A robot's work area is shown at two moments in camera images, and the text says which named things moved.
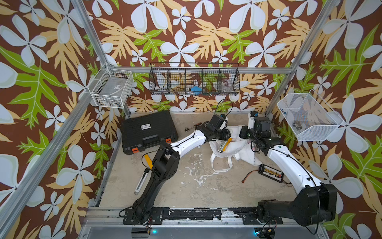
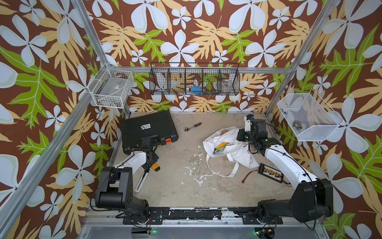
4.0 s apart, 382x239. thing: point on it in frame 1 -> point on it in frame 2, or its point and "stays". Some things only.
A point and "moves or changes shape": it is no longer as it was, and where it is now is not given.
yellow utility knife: [228, 142] moves or changes shape
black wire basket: [194, 78] stays
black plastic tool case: [145, 132] stays
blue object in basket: [196, 90] stays
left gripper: [225, 134] -> [155, 159]
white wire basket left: [111, 87] stays
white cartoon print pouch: [239, 149] moves or changes shape
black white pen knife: [143, 179] stays
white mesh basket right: [310, 118] stays
